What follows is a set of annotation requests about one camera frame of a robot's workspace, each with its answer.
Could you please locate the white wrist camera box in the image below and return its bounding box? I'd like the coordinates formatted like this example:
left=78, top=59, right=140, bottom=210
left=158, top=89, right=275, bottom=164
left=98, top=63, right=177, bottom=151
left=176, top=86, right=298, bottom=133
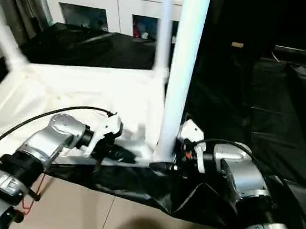
left=82, top=109, right=125, bottom=161
left=173, top=119, right=212, bottom=175

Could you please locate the black draped furniture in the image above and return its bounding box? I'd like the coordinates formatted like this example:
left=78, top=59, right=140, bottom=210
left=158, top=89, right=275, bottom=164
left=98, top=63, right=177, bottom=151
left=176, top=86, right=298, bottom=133
left=200, top=0, right=306, bottom=68

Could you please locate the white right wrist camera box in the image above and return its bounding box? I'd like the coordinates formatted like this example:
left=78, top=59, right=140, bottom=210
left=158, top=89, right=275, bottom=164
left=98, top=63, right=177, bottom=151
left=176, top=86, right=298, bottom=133
left=173, top=119, right=212, bottom=175

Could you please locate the white sideboard cabinet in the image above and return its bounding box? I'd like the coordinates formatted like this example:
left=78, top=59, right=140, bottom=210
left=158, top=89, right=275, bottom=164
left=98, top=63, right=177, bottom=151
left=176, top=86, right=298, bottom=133
left=35, top=0, right=185, bottom=44

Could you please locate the red cable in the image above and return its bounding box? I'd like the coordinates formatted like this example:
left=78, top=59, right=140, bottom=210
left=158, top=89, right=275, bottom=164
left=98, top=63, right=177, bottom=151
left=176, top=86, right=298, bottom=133
left=21, top=172, right=47, bottom=214

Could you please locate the white plastic table top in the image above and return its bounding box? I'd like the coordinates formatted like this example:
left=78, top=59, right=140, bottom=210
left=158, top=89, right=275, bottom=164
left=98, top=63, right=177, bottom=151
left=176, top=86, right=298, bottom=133
left=0, top=52, right=187, bottom=185

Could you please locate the black plastic mat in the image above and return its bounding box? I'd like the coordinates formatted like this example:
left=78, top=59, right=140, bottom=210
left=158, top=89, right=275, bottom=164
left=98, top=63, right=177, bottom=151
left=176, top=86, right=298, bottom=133
left=0, top=16, right=306, bottom=229

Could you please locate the red bottle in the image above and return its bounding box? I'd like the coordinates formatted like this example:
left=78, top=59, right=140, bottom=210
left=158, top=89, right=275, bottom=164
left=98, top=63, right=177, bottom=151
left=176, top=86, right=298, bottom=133
left=132, top=22, right=142, bottom=38

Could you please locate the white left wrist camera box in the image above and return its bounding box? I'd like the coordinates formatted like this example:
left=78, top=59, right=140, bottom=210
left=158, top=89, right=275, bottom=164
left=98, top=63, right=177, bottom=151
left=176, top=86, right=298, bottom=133
left=82, top=109, right=125, bottom=161

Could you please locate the white cable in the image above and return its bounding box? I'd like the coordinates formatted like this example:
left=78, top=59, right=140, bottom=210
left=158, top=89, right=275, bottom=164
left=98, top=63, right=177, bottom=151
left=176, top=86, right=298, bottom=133
left=270, top=50, right=282, bottom=63

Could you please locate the white plastic table leg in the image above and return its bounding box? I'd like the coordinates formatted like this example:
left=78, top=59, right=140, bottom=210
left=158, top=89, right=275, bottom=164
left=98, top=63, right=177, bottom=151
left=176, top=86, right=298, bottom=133
left=152, top=0, right=213, bottom=166
left=151, top=0, right=178, bottom=80
left=0, top=0, right=37, bottom=73

